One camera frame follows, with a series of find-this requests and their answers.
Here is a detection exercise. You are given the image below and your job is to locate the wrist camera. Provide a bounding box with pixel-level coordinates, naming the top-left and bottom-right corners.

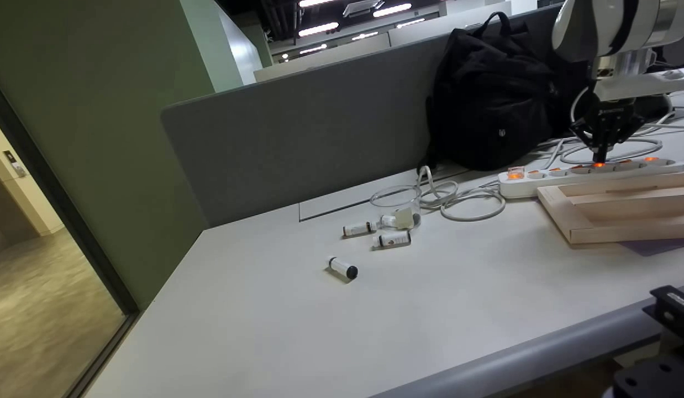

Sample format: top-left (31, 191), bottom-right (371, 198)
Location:
top-left (594, 67), bottom-right (684, 102)

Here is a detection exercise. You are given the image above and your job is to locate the small white bottle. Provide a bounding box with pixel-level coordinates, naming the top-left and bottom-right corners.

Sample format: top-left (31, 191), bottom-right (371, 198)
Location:
top-left (380, 207), bottom-right (421, 231)
top-left (372, 231), bottom-right (412, 249)
top-left (343, 221), bottom-right (377, 238)

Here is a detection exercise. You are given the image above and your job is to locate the grey desk partition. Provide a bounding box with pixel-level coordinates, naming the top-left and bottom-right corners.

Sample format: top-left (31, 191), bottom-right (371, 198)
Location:
top-left (160, 3), bottom-right (566, 228)

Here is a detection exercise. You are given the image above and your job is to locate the row of ceiling lights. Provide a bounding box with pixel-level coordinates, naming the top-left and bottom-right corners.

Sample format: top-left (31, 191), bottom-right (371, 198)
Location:
top-left (281, 0), bottom-right (428, 59)

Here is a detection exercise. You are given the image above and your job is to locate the clear glass beaker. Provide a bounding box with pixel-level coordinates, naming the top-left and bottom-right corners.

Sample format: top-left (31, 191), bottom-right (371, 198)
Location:
top-left (369, 185), bottom-right (422, 231)

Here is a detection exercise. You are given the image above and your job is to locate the white power strip cable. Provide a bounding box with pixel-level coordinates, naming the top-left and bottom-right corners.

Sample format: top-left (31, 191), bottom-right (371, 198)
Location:
top-left (417, 165), bottom-right (507, 222)

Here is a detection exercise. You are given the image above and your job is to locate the wooden frame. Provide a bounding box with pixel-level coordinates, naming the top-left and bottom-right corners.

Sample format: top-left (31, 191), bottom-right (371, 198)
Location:
top-left (537, 171), bottom-right (684, 245)

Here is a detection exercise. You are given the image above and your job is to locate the white bottle with black cap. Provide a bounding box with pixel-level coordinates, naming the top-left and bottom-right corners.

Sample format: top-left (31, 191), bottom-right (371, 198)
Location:
top-left (328, 256), bottom-right (359, 280)

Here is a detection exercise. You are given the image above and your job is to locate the white power strip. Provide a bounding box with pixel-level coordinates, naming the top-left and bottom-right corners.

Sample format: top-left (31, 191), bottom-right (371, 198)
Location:
top-left (497, 156), bottom-right (684, 199)

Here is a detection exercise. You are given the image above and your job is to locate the black backpack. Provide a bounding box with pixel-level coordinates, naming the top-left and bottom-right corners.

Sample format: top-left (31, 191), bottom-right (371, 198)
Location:
top-left (418, 12), bottom-right (592, 172)

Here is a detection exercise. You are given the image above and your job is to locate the black metal clamp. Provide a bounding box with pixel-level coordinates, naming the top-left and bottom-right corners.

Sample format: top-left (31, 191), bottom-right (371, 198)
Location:
top-left (613, 285), bottom-right (684, 398)

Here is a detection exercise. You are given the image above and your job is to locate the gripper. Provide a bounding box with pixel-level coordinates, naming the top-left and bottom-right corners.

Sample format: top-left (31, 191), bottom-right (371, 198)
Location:
top-left (570, 92), bottom-right (646, 164)

